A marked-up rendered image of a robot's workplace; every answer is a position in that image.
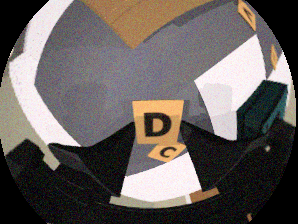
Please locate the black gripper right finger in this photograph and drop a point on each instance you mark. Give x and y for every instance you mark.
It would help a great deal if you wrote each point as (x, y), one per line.
(213, 156)

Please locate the beige flat rectangular block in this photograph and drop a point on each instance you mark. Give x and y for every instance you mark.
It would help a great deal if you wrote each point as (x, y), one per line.
(18, 47)

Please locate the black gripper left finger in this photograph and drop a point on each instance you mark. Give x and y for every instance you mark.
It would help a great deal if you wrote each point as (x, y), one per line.
(106, 161)

